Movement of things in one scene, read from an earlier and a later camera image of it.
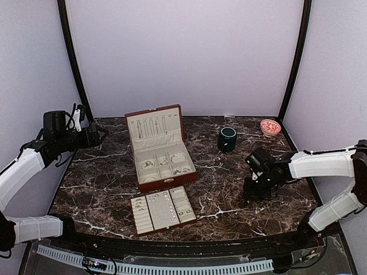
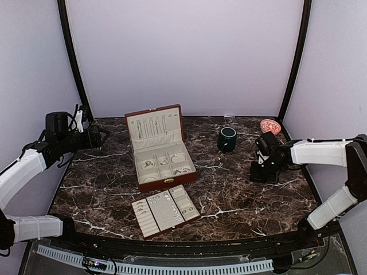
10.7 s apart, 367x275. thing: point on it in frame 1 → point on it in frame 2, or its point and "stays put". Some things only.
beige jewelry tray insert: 162,210 stays put
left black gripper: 95,142 stays put
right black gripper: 250,193 → 255,176
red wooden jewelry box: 160,155 stays put
